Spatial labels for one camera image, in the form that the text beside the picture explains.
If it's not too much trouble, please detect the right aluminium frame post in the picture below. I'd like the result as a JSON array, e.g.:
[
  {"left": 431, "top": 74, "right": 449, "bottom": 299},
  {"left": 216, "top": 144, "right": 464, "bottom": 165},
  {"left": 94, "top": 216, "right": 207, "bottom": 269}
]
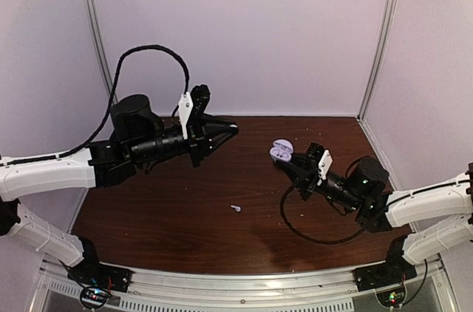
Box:
[{"left": 357, "top": 0, "right": 398, "bottom": 123}]

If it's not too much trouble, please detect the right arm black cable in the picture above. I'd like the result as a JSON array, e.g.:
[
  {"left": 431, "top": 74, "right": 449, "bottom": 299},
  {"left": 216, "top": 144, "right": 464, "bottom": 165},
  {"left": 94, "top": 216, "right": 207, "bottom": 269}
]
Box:
[{"left": 279, "top": 178, "right": 370, "bottom": 245}]

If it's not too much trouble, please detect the left aluminium frame post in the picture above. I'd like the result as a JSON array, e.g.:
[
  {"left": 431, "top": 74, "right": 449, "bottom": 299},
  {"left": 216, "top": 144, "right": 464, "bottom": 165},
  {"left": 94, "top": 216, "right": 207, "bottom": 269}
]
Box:
[{"left": 77, "top": 0, "right": 124, "bottom": 106}]

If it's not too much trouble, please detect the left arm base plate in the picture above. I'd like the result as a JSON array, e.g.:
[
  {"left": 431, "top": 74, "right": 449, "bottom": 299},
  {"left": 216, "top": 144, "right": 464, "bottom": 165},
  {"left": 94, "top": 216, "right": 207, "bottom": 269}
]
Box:
[{"left": 66, "top": 263, "right": 132, "bottom": 293}]

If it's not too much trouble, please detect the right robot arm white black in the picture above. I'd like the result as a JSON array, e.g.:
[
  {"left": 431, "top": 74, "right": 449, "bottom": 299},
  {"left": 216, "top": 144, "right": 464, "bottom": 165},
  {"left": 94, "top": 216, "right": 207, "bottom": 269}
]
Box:
[{"left": 270, "top": 151, "right": 472, "bottom": 284}]

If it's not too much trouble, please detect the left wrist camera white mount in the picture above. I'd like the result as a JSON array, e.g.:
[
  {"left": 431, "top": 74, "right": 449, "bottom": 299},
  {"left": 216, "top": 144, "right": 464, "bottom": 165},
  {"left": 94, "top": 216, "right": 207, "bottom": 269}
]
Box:
[{"left": 177, "top": 84, "right": 211, "bottom": 140}]

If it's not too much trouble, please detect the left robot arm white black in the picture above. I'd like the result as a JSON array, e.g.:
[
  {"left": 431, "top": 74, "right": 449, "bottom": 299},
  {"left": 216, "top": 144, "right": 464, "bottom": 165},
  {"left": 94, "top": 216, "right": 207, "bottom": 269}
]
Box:
[{"left": 1, "top": 87, "right": 239, "bottom": 285}]

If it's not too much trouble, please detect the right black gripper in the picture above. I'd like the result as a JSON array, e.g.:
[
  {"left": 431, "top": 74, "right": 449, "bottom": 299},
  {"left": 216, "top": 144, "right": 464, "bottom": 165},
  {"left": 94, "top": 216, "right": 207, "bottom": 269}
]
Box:
[{"left": 276, "top": 152, "right": 364, "bottom": 213}]

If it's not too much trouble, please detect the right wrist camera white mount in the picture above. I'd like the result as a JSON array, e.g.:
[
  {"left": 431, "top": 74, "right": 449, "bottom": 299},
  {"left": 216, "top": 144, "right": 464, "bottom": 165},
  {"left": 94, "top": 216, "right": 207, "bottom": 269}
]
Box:
[{"left": 306, "top": 143, "right": 333, "bottom": 181}]

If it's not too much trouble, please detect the aluminium frame post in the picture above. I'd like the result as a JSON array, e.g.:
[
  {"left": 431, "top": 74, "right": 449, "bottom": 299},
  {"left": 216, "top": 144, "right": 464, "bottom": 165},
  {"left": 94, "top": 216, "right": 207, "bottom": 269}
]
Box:
[
  {"left": 357, "top": 0, "right": 398, "bottom": 123},
  {"left": 77, "top": 0, "right": 124, "bottom": 106}
]

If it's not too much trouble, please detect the front aluminium rail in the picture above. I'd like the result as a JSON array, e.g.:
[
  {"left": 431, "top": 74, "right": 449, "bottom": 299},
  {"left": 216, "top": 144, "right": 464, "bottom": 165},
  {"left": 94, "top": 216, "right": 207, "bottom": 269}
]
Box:
[{"left": 26, "top": 256, "right": 460, "bottom": 311}]

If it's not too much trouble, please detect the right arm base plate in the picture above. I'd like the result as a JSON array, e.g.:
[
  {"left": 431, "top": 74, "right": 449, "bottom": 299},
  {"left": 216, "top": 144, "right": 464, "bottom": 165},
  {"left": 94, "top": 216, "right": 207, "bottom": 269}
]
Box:
[{"left": 353, "top": 262, "right": 417, "bottom": 292}]

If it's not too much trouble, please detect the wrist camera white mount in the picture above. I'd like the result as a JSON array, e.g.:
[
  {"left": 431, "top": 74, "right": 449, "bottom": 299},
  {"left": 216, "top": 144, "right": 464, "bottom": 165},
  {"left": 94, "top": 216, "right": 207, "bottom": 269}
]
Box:
[
  {"left": 306, "top": 143, "right": 333, "bottom": 181},
  {"left": 177, "top": 84, "right": 211, "bottom": 140}
]

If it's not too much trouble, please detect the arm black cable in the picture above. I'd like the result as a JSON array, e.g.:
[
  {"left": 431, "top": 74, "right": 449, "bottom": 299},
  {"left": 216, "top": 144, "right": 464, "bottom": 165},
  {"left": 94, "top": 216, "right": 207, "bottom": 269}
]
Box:
[
  {"left": 0, "top": 44, "right": 191, "bottom": 165},
  {"left": 279, "top": 178, "right": 370, "bottom": 245}
]

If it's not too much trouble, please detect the round lilac earbud case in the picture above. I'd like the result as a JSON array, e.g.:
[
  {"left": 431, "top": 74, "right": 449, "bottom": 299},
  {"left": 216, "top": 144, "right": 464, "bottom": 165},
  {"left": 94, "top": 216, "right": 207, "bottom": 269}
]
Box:
[{"left": 269, "top": 139, "right": 293, "bottom": 163}]

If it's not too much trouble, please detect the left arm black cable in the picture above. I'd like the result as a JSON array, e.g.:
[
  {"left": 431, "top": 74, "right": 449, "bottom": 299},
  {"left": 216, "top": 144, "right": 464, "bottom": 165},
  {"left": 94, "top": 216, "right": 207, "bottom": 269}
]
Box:
[{"left": 0, "top": 44, "right": 191, "bottom": 165}]

